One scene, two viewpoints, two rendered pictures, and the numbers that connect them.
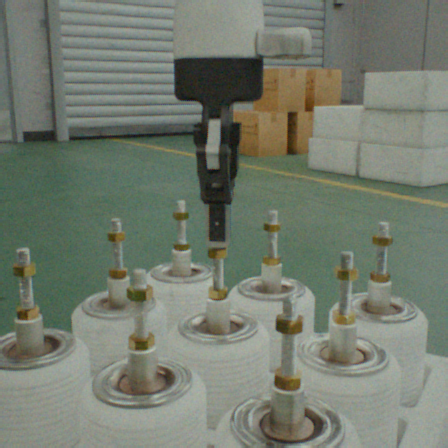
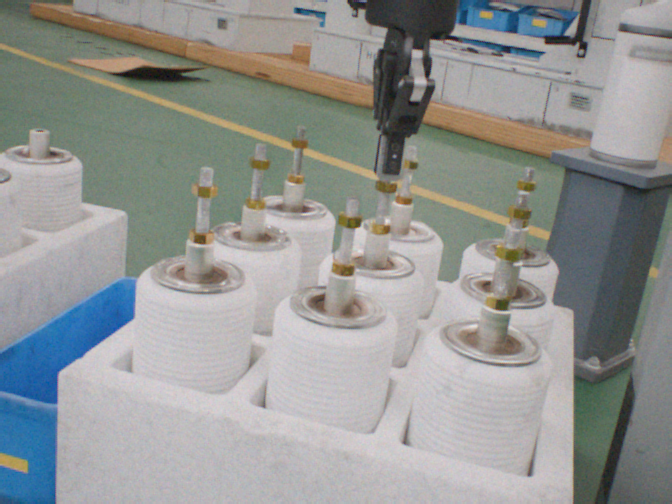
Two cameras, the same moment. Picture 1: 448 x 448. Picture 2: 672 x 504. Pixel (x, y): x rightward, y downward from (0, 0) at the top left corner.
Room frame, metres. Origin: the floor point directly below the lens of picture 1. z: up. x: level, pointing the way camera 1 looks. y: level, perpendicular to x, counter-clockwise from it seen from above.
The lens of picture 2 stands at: (1.16, -0.21, 0.49)
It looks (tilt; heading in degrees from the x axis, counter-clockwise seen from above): 19 degrees down; 165
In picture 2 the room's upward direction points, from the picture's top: 8 degrees clockwise
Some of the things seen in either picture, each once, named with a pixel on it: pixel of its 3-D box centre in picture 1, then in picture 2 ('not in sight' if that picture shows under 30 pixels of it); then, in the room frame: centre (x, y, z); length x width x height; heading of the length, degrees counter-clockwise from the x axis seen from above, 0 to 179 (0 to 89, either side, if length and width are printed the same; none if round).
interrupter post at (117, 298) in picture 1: (118, 292); (505, 277); (0.56, 0.11, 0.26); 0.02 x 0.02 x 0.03
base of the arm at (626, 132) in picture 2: not in sight; (636, 99); (0.17, 0.46, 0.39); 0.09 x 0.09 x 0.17; 32
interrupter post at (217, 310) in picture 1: (218, 313); (376, 249); (0.50, 0.01, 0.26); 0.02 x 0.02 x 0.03
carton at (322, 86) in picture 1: (315, 90); not in sight; (4.48, -0.69, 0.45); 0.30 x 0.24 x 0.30; 30
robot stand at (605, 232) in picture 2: not in sight; (597, 259); (0.17, 0.46, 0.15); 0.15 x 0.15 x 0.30; 32
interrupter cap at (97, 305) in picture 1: (119, 304); (502, 291); (0.56, 0.11, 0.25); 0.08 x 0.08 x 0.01
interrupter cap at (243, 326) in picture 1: (218, 326); (373, 263); (0.50, 0.01, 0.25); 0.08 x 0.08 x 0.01
